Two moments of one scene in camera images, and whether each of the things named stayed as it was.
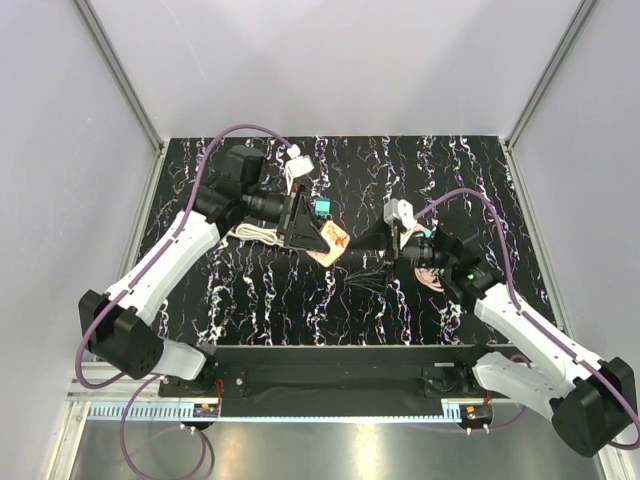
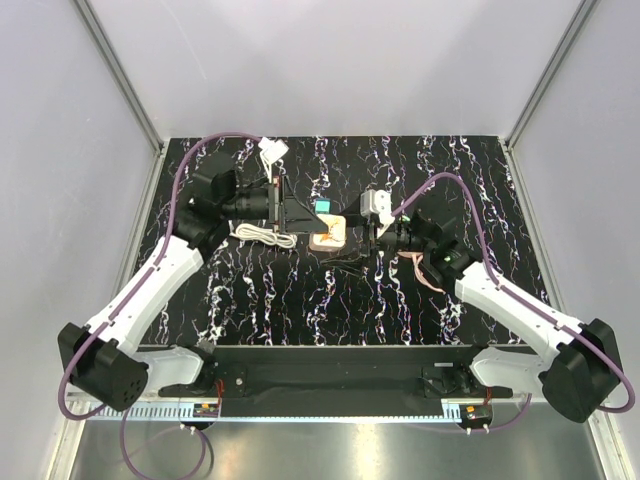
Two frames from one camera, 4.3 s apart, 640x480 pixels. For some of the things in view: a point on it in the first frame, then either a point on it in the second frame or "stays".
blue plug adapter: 323,207 stays
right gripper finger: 373,279 -> 355,264
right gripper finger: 378,239 -> 352,214
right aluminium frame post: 577,20 stays
